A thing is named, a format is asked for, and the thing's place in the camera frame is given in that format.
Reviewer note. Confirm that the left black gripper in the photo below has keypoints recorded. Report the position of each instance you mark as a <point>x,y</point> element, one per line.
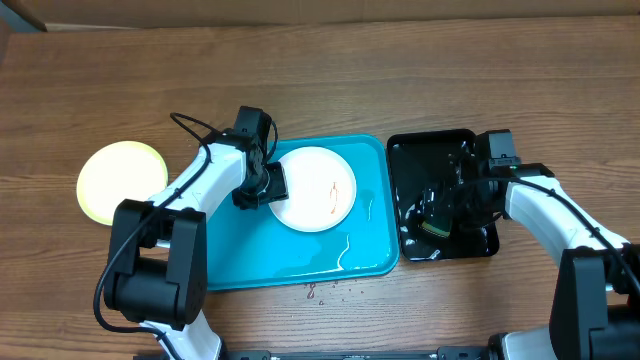
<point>279,191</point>

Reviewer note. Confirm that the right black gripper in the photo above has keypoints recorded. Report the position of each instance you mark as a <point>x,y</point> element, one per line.
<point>435,206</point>

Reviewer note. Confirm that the green yellow sponge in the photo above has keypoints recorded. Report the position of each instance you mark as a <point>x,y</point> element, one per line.
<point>438,226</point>

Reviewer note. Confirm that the white plate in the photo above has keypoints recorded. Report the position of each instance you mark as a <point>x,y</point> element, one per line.
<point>321,188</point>

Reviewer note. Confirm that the yellow plate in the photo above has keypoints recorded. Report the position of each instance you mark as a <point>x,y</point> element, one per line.
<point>119,171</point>

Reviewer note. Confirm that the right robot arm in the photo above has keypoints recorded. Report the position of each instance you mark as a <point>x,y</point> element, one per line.
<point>595,309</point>

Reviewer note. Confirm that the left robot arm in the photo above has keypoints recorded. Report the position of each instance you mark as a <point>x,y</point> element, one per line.
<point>155,279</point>

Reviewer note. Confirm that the black plastic tray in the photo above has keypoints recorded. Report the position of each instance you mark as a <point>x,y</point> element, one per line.
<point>417,161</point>

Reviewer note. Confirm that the teal plastic tray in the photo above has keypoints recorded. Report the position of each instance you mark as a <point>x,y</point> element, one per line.
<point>252,248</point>

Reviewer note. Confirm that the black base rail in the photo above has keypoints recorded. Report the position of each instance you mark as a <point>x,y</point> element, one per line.
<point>442,353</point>

